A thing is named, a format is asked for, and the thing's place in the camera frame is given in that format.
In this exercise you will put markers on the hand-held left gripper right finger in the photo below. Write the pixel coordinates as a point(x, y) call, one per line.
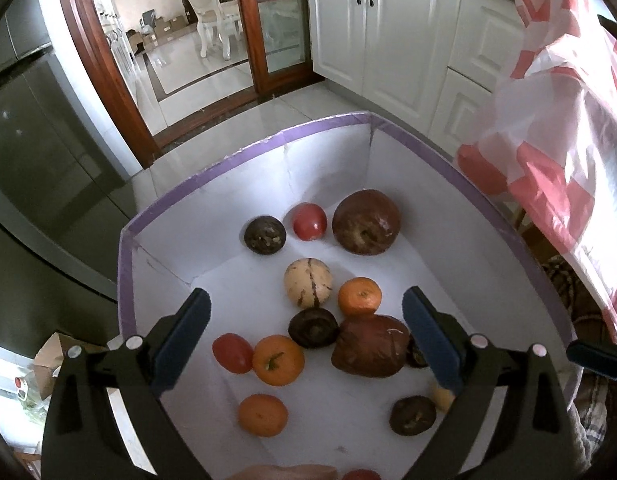
point(431, 337)

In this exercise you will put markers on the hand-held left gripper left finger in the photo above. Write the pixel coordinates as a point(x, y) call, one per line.
point(183, 340)

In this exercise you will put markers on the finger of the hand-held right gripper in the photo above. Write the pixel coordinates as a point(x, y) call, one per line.
point(598, 360)

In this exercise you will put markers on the red tomato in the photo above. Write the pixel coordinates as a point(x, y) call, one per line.
point(309, 221)
point(361, 475)
point(232, 352)

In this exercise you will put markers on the dark red apple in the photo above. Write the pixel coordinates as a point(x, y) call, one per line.
point(371, 345)

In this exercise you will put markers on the small yellow fruit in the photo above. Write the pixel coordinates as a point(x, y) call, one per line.
point(441, 399)

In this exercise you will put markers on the small tangerine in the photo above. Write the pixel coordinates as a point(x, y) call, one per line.
point(359, 296)
point(263, 414)

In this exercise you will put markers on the tangerine with green stem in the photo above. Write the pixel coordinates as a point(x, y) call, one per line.
point(278, 360)

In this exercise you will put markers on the striped pepino melon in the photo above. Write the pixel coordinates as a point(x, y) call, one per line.
point(308, 282)

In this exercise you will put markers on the white box with purple rim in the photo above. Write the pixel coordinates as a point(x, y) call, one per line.
point(338, 170)

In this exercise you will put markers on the plaid cloth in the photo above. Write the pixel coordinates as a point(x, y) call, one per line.
point(591, 420)

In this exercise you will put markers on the cardboard box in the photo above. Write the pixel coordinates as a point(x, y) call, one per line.
point(63, 360)

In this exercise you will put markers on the grey refrigerator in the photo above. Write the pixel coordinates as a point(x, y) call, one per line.
point(48, 160)

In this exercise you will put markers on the red white checkered plastic tablecloth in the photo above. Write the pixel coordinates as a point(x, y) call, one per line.
point(563, 135)

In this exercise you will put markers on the white kitchen cabinet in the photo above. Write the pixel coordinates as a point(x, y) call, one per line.
point(388, 35)

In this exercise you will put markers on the wooden glass door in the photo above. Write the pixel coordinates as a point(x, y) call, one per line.
point(273, 20)

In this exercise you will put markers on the white dining chair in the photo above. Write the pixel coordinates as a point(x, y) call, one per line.
point(213, 5)

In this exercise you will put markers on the wooden door frame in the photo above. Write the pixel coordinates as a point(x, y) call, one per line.
point(103, 60)

